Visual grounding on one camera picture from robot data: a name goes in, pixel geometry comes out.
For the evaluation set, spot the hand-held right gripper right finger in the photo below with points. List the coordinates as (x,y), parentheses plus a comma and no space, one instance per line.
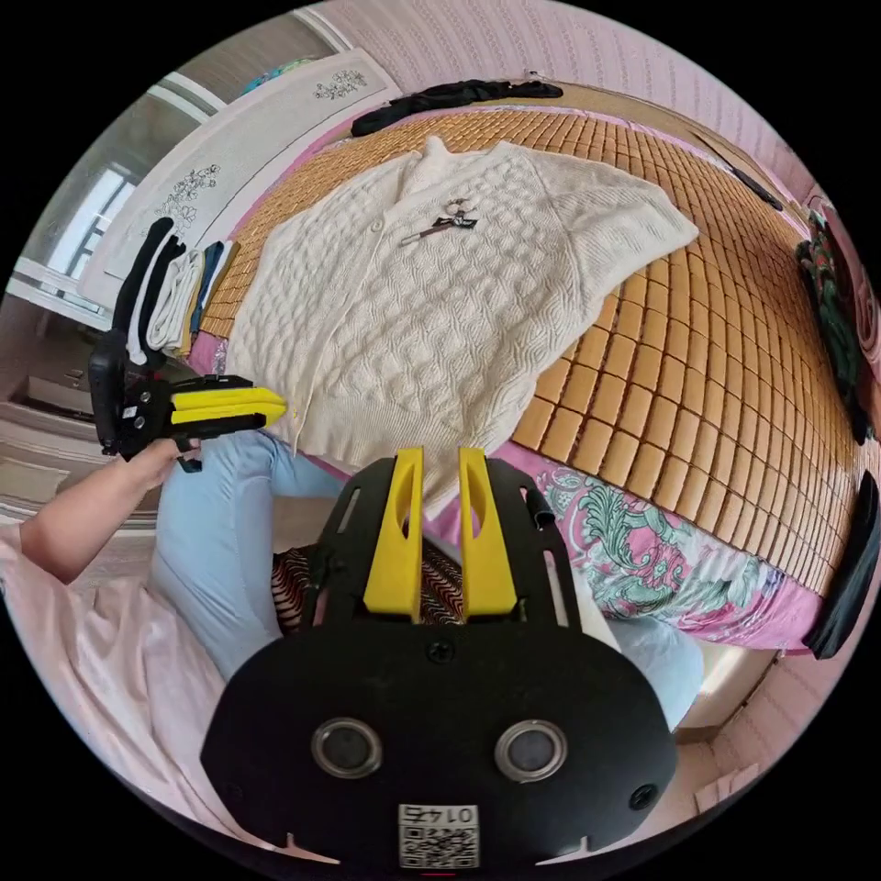
(485,550)

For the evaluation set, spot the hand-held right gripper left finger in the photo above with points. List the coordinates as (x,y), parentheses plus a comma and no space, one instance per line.
(396,550)

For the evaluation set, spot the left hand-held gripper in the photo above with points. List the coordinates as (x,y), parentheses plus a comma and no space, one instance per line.
(148,409)

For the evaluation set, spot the beige wool sweater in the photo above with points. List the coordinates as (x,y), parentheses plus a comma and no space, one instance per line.
(413,330)

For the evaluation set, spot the person's left forearm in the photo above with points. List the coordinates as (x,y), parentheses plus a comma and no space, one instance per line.
(76,519)

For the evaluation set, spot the person's left hand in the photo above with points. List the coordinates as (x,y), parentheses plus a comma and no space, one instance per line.
(160,462)

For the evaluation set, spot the pile of clothes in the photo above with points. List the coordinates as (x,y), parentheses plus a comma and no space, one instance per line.
(172,303)

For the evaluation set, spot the person's body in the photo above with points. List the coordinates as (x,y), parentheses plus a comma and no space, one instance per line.
(206,530)

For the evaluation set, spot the window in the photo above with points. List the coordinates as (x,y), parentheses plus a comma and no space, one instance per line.
(103,206)

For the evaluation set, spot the bed with woven mat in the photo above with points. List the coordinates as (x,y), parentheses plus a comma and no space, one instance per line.
(688,385)

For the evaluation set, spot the white cupboard with flower print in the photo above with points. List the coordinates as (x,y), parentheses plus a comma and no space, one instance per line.
(275,117)

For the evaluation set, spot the black cloth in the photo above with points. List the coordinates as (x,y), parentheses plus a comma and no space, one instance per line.
(850,585)

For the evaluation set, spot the long black garment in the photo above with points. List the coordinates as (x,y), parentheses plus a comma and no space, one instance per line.
(440,100)

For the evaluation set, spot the dark floral quilt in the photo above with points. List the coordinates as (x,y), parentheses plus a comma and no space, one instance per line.
(836,330)

